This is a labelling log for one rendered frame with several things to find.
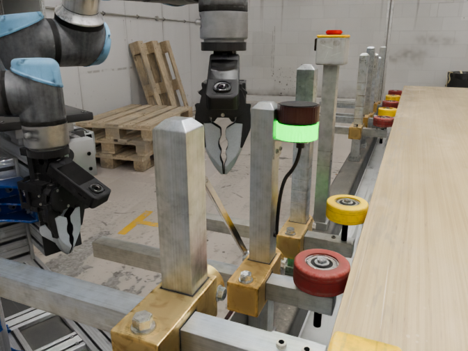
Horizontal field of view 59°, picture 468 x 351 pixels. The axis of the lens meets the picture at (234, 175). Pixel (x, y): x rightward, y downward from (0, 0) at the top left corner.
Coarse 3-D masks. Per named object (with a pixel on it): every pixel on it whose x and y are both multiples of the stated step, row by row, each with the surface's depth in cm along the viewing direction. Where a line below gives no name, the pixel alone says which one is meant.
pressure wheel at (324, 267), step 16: (304, 256) 60; (320, 256) 60; (336, 256) 60; (304, 272) 57; (320, 272) 56; (336, 272) 56; (304, 288) 57; (320, 288) 56; (336, 288) 56; (320, 320) 62
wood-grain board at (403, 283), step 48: (432, 96) 234; (432, 144) 127; (384, 192) 88; (432, 192) 88; (384, 240) 67; (432, 240) 67; (384, 288) 54; (432, 288) 54; (384, 336) 45; (432, 336) 45
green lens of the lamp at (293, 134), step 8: (280, 128) 58; (288, 128) 56; (296, 128) 56; (304, 128) 56; (312, 128) 57; (280, 136) 58; (288, 136) 57; (296, 136) 56; (304, 136) 56; (312, 136) 57
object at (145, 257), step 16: (96, 240) 75; (112, 240) 75; (96, 256) 75; (112, 256) 74; (128, 256) 72; (144, 256) 71; (160, 272) 70; (224, 272) 65; (272, 288) 62; (288, 288) 61; (288, 304) 62; (304, 304) 60; (320, 304) 59
